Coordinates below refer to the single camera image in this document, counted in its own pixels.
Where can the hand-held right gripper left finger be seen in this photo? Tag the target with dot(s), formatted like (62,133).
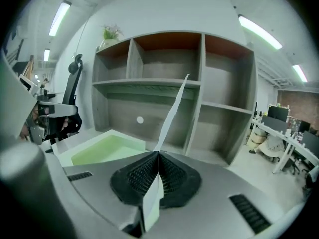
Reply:
(129,183)

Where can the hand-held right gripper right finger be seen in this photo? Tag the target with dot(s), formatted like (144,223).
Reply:
(179,183)

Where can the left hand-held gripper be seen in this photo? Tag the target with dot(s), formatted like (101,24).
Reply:
(15,96)

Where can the white sheet of paper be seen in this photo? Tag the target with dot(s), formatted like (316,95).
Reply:
(172,113)

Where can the white tray with green inside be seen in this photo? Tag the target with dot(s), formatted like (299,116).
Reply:
(107,148)

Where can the long ceiling light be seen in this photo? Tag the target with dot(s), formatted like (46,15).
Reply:
(299,73)
(260,31)
(46,55)
(59,19)

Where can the white mesh office chair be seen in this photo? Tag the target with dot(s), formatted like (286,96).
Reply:
(271,147)

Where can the grey wooden shelf unit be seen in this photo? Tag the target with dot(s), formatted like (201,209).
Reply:
(224,88)

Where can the grey desk partition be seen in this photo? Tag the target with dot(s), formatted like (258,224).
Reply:
(274,124)

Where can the potted green plant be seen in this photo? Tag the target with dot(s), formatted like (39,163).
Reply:
(111,34)

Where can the white office desk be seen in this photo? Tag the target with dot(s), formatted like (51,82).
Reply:
(286,139)

